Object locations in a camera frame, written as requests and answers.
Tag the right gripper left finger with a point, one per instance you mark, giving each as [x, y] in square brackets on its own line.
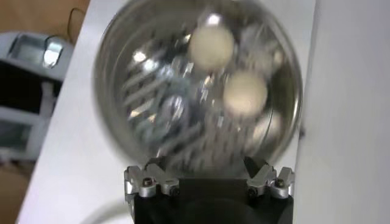
[146, 182]

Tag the perforated steel steamer basket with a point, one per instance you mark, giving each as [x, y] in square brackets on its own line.
[170, 91]

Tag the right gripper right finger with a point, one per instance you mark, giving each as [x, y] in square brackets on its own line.
[274, 182]

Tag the white steamed baozi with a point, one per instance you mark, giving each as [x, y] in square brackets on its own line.
[245, 94]
[210, 47]

